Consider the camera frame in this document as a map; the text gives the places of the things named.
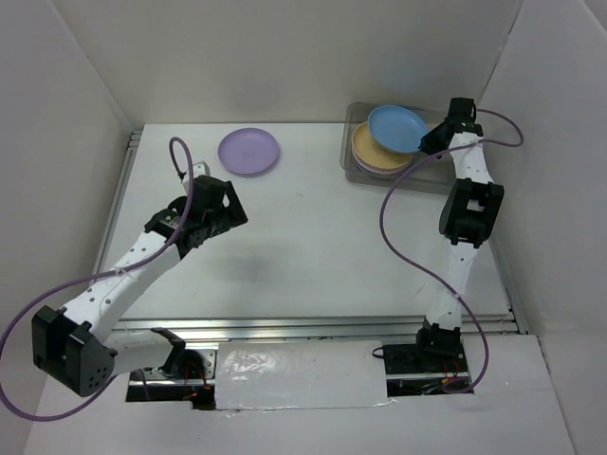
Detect blue plate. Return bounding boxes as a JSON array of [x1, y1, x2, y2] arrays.
[[367, 105, 429, 154]]

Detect aluminium frame rail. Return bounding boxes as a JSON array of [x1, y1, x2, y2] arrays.
[[94, 123, 528, 342]]

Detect orange plate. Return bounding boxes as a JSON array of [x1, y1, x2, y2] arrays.
[[352, 122, 414, 169]]

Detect white foil cover panel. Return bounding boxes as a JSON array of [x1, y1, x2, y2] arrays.
[[214, 340, 388, 410]]

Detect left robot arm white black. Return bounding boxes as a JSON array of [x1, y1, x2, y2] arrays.
[[31, 175, 248, 397]]

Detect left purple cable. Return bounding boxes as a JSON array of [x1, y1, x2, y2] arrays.
[[0, 136, 195, 421]]

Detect clear plastic bin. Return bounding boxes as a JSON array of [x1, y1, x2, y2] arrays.
[[340, 101, 455, 195]]

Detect purple plate front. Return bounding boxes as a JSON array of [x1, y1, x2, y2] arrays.
[[356, 161, 411, 176]]

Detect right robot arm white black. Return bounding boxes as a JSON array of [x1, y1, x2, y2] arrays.
[[413, 98, 505, 372]]

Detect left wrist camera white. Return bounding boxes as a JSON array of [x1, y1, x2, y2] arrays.
[[192, 160, 211, 178]]

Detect purple plate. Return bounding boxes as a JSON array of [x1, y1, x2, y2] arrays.
[[356, 161, 411, 176], [217, 128, 280, 176]]

